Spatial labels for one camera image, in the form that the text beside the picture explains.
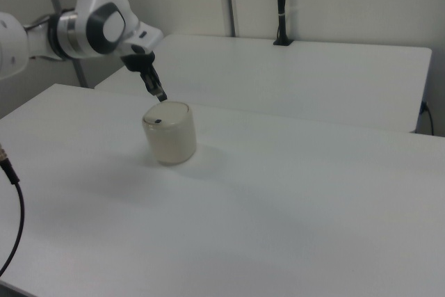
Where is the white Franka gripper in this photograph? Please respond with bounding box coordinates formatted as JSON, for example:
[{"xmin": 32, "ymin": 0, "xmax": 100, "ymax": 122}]
[{"xmin": 114, "ymin": 20, "xmax": 168, "ymax": 104}]

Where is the beige round trash bin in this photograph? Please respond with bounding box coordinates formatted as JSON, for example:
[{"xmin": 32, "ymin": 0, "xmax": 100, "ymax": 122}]
[{"xmin": 141, "ymin": 100, "xmax": 197, "ymax": 166}]

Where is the black power cable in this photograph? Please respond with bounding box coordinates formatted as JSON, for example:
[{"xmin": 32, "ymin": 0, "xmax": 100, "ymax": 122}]
[{"xmin": 420, "ymin": 101, "xmax": 435, "ymax": 135}]

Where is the black camera stand with clamp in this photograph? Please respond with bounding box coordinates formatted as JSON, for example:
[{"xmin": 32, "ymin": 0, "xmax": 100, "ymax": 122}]
[{"xmin": 273, "ymin": 0, "xmax": 293, "ymax": 47}]

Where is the black camera cable with connector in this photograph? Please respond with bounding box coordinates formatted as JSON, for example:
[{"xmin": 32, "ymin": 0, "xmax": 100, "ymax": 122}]
[{"xmin": 0, "ymin": 143, "xmax": 26, "ymax": 279}]

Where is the white side table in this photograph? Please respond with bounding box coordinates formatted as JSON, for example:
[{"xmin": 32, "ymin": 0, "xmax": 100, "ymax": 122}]
[{"xmin": 93, "ymin": 33, "xmax": 433, "ymax": 134}]

